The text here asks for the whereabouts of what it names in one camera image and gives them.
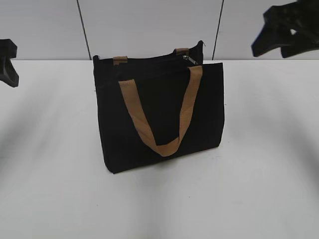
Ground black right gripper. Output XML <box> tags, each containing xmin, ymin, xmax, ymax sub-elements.
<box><xmin>251</xmin><ymin>0</ymin><xmax>319</xmax><ymax>58</ymax></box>

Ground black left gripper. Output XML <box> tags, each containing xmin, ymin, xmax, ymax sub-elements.
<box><xmin>0</xmin><ymin>39</ymin><xmax>19</xmax><ymax>88</ymax></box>

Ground black tote bag tan handles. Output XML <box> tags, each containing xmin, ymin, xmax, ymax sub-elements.
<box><xmin>93</xmin><ymin>41</ymin><xmax>225</xmax><ymax>174</ymax></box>

